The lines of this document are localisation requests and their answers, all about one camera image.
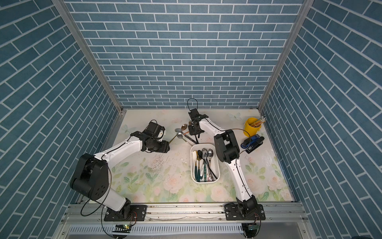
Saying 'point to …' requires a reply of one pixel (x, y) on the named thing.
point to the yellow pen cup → (252, 126)
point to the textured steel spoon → (178, 130)
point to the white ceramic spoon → (194, 155)
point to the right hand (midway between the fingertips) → (194, 132)
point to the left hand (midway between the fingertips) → (168, 148)
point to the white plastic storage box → (215, 160)
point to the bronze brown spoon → (183, 127)
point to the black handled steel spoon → (190, 139)
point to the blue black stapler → (253, 142)
